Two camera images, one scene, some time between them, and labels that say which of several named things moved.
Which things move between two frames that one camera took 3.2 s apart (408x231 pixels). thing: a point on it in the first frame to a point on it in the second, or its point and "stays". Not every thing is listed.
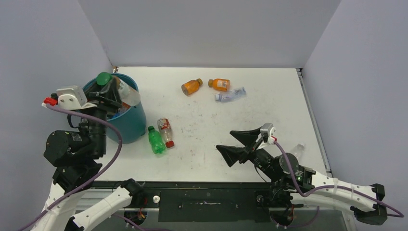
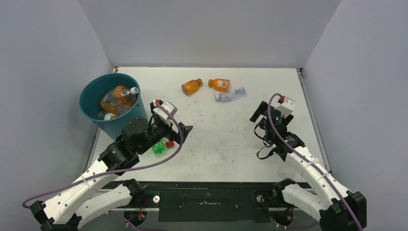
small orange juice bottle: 191,86 stays
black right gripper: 231,154 to 260,111
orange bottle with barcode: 220,84 stays
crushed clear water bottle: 231,95 stays
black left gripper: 108,99 to 172,134
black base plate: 198,201 stays
